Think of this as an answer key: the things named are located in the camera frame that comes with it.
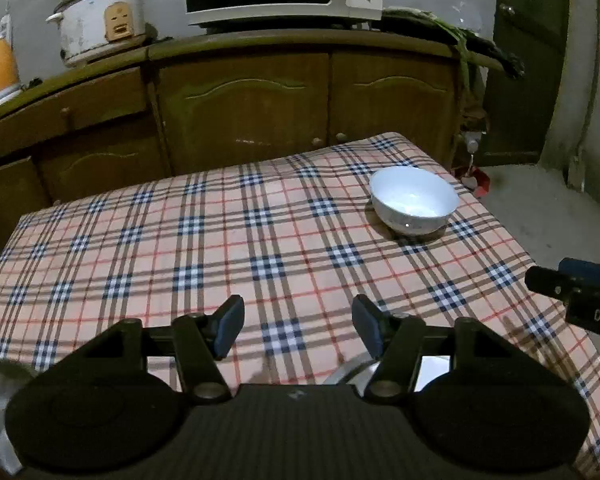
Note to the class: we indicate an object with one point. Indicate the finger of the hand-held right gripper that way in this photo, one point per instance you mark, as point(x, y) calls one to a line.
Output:
point(550, 282)
point(587, 271)

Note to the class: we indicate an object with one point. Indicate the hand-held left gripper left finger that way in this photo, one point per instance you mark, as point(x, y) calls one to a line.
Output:
point(227, 327)

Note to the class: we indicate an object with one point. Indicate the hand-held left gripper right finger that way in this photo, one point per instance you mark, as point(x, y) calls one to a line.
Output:
point(367, 327)

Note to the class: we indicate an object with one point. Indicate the white plate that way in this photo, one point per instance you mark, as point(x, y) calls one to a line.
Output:
point(432, 372)

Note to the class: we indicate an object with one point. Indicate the large white bowl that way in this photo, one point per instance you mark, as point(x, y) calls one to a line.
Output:
point(412, 215)

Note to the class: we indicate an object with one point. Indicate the small stainless steel bowl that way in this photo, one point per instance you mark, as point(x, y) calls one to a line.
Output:
point(0, 400)

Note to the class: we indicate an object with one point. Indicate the plaid tablecloth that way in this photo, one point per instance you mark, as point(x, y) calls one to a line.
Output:
point(180, 240)

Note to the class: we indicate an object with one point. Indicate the red plastic bag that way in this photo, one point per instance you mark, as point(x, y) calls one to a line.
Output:
point(477, 180)

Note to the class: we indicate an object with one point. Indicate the dark green door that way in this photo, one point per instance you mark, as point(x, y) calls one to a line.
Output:
point(525, 85)

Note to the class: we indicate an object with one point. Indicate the wooden kitchen cabinet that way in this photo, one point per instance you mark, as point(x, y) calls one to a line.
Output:
point(240, 110)

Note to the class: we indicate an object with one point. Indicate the green leafy vegetables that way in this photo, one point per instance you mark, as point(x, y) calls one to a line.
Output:
point(430, 20)

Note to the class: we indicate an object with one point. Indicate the white rice cooker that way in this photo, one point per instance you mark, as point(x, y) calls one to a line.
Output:
point(95, 20)

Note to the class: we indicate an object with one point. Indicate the orange electric kettle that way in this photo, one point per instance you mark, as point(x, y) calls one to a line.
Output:
point(0, 70)

